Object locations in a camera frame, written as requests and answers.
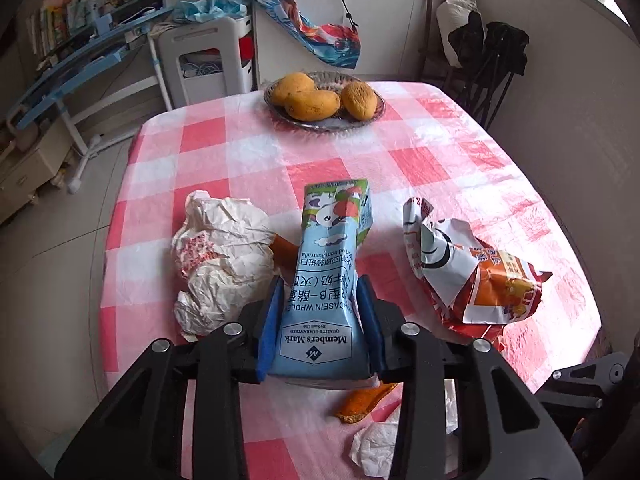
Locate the white plastic stool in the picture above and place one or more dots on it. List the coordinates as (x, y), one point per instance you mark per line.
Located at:
(203, 62)

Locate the yellow mango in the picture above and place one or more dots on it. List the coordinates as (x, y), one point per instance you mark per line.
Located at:
(290, 84)
(313, 105)
(360, 100)

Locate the colourful hanging bag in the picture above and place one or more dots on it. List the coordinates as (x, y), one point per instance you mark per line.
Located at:
(337, 45)

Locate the dark fruit plate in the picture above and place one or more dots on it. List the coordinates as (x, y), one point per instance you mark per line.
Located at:
(339, 122)

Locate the left yellow mango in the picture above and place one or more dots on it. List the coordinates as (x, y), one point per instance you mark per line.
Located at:
(313, 105)

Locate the blue white study desk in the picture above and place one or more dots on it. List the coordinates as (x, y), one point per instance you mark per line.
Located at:
(116, 37)

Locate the light blue plastic bag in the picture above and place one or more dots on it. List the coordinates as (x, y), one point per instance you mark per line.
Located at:
(203, 11)

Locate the right yellow mango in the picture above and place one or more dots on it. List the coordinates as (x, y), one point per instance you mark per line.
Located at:
(360, 100)

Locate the pink white checkered tablecloth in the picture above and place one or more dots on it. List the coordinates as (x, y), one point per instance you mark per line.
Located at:
(195, 409)

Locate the wooden chair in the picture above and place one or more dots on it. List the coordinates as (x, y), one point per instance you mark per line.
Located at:
(431, 52)

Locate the row of books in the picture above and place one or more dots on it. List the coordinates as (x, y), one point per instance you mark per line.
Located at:
(59, 21)

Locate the white paper bag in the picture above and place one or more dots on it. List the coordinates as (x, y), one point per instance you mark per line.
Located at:
(223, 252)

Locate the white TV cabinet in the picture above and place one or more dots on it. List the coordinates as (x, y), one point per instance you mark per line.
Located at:
(23, 173)

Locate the white plastic bag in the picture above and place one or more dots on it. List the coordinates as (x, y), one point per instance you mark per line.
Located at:
(372, 448)

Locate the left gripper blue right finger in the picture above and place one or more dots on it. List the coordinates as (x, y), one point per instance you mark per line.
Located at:
(371, 327)

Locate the white sack on chair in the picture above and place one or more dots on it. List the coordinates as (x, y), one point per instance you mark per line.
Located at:
(452, 15)

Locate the white wall cabinet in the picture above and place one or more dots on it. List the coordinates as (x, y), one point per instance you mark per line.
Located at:
(360, 10)

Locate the red orange snack bag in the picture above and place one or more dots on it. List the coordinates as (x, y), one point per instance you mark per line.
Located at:
(475, 289)

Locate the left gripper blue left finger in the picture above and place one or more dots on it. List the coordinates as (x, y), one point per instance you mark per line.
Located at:
(267, 327)

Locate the blue milk carton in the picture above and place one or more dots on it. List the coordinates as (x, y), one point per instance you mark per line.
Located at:
(320, 337)

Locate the orange peel piece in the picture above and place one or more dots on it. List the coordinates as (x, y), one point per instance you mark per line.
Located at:
(360, 403)

